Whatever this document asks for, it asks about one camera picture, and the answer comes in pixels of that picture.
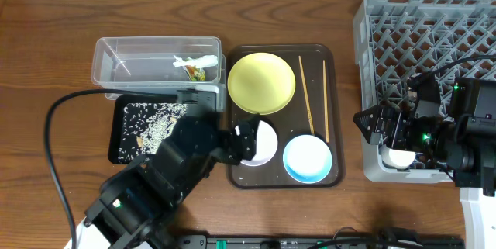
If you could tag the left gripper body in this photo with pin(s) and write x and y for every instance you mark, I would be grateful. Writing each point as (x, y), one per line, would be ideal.
(231, 147)

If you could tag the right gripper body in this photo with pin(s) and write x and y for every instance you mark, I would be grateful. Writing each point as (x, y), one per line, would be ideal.
(419, 134)

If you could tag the white bowl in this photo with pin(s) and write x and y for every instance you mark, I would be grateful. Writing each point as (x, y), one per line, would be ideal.
(266, 147)

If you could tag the white cup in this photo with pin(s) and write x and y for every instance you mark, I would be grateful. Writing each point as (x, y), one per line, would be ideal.
(399, 159)

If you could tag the rice and food scraps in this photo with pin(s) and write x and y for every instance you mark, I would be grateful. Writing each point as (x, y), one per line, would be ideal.
(144, 126)

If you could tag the green snack wrapper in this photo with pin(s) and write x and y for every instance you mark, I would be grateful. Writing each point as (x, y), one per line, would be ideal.
(194, 73)

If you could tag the light blue bowl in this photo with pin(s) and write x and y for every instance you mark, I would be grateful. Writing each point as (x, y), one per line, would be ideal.
(307, 159)

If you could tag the white plastic wrap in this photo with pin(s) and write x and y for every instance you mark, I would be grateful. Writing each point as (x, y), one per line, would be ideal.
(200, 62)

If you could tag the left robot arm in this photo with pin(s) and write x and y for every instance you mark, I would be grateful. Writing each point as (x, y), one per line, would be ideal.
(136, 205)

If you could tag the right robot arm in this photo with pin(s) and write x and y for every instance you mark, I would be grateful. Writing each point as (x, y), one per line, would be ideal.
(465, 142)

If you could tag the grey dishwasher rack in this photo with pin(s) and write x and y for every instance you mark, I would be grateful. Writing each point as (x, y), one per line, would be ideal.
(395, 39)

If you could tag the black plastic tray bin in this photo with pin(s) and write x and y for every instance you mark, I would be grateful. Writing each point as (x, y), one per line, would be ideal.
(124, 100)

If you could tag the yellow plate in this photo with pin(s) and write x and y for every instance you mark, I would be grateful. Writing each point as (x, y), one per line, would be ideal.
(261, 83)

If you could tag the dark brown serving tray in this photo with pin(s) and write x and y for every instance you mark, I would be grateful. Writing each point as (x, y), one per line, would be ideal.
(292, 120)

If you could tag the right wooden chopstick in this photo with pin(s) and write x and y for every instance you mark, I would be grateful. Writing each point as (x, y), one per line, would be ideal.
(325, 101)

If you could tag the wooden chopstick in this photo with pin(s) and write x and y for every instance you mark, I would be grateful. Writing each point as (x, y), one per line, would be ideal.
(305, 91)
(325, 101)

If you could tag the clear plastic bin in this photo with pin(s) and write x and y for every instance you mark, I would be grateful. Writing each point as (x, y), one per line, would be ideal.
(145, 63)

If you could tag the left wooden chopstick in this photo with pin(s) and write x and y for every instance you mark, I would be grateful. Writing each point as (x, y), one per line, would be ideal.
(305, 91)

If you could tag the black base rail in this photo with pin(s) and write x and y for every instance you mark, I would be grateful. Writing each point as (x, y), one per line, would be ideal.
(337, 242)

